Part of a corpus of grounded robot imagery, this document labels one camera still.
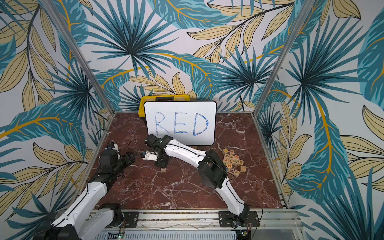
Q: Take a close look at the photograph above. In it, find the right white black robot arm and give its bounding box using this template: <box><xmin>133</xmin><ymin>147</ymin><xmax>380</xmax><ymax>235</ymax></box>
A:
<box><xmin>143</xmin><ymin>134</ymin><xmax>250</xmax><ymax>228</ymax></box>

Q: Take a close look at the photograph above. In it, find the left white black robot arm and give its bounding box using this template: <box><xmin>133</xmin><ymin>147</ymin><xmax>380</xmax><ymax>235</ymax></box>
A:
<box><xmin>33</xmin><ymin>147</ymin><xmax>135</xmax><ymax>240</ymax></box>

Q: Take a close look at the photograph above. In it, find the white dry-erase board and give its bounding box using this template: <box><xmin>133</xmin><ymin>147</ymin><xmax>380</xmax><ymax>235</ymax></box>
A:
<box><xmin>144</xmin><ymin>101</ymin><xmax>217</xmax><ymax>146</ymax></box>

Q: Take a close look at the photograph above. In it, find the yellow tool case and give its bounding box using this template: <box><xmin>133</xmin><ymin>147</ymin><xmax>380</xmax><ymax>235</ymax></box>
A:
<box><xmin>138</xmin><ymin>94</ymin><xmax>190</xmax><ymax>118</ymax></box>

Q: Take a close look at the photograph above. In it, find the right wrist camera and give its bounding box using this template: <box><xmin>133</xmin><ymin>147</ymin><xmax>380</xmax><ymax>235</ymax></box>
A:
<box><xmin>142</xmin><ymin>151</ymin><xmax>158</xmax><ymax>161</ymax></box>

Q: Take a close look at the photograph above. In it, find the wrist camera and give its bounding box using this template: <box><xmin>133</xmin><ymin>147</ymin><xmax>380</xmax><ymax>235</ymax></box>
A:
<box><xmin>108</xmin><ymin>141</ymin><xmax>119</xmax><ymax>152</ymax></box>
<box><xmin>142</xmin><ymin>151</ymin><xmax>158</xmax><ymax>161</ymax></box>

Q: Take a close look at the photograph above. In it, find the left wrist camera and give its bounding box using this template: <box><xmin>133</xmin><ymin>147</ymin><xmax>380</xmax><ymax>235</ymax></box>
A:
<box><xmin>108</xmin><ymin>141</ymin><xmax>119</xmax><ymax>152</ymax></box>

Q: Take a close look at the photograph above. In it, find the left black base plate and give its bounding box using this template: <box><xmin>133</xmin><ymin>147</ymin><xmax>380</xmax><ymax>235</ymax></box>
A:
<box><xmin>105</xmin><ymin>211</ymin><xmax>139</xmax><ymax>230</ymax></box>

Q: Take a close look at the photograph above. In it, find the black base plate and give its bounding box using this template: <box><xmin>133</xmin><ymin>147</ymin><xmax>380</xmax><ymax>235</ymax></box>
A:
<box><xmin>105</xmin><ymin>211</ymin><xmax>139</xmax><ymax>230</ymax></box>
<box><xmin>219</xmin><ymin>211</ymin><xmax>260</xmax><ymax>229</ymax></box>

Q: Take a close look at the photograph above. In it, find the aluminium front rail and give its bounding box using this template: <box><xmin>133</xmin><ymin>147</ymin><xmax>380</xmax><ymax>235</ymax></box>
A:
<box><xmin>134</xmin><ymin>209</ymin><xmax>304</xmax><ymax>231</ymax></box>

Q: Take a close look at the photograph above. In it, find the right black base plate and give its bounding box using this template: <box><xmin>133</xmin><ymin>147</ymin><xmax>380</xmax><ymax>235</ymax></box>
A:
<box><xmin>219</xmin><ymin>211</ymin><xmax>260</xmax><ymax>229</ymax></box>

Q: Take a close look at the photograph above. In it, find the left aluminium frame post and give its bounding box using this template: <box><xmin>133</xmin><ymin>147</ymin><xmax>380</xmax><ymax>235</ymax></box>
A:
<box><xmin>41</xmin><ymin>0</ymin><xmax>115</xmax><ymax>115</ymax></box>

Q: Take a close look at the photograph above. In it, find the aluminium frame post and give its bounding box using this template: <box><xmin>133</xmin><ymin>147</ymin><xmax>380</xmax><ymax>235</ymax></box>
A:
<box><xmin>41</xmin><ymin>0</ymin><xmax>115</xmax><ymax>115</ymax></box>
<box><xmin>253</xmin><ymin>0</ymin><xmax>315</xmax><ymax>119</ymax></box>

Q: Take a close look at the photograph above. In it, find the right aluminium frame post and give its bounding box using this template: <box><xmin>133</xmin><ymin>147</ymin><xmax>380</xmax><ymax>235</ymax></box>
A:
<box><xmin>253</xmin><ymin>0</ymin><xmax>315</xmax><ymax>119</ymax></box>

